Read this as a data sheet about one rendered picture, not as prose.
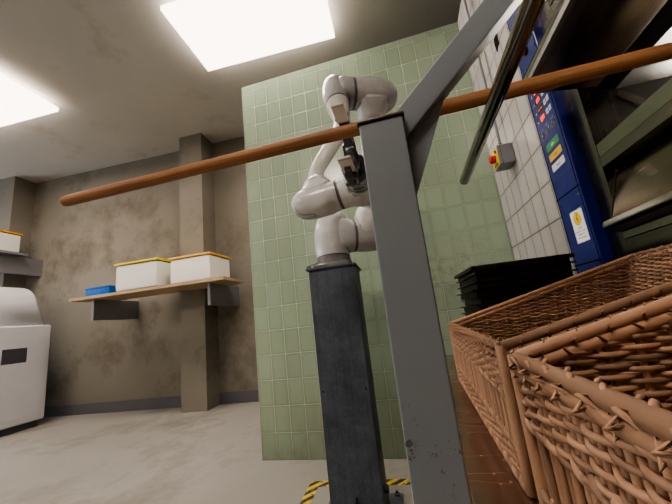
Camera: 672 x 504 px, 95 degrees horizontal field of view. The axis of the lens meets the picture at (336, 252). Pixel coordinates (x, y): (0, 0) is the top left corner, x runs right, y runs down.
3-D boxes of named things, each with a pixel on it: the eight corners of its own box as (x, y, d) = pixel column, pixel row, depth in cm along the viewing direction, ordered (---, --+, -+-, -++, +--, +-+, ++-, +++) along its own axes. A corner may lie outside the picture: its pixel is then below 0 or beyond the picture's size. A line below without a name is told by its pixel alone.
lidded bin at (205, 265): (232, 281, 338) (231, 257, 343) (211, 277, 299) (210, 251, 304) (193, 287, 346) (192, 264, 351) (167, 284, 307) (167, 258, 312)
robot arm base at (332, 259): (312, 275, 153) (311, 264, 154) (356, 268, 149) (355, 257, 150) (301, 270, 135) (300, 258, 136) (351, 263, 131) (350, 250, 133)
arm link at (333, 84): (326, 88, 120) (359, 89, 123) (319, 65, 130) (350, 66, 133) (323, 119, 131) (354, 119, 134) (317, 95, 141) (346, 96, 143)
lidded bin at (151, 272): (185, 288, 348) (185, 263, 355) (157, 285, 307) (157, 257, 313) (145, 294, 357) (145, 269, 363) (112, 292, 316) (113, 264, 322)
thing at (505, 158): (510, 169, 156) (505, 151, 158) (516, 160, 146) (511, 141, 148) (494, 172, 157) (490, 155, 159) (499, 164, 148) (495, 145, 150)
